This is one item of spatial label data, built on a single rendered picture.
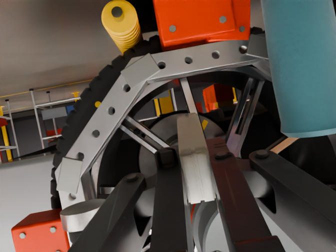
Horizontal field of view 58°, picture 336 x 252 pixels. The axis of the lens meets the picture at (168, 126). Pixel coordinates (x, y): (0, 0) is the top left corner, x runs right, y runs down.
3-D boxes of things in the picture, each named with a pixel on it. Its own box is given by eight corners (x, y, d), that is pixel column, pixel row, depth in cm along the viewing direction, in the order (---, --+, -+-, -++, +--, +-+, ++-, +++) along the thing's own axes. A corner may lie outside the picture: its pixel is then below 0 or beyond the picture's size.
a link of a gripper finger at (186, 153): (203, 203, 16) (189, 205, 16) (193, 151, 23) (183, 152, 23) (193, 152, 15) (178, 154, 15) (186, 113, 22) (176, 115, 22)
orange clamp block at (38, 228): (76, 204, 57) (29, 213, 57) (63, 218, 49) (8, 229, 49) (84, 240, 57) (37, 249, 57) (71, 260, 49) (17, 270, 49)
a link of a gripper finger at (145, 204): (189, 212, 14) (127, 222, 15) (184, 165, 19) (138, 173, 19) (183, 184, 14) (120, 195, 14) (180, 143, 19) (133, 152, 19)
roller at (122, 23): (120, 41, 76) (125, 64, 76) (94, -4, 46) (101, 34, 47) (143, 37, 76) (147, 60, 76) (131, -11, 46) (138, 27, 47)
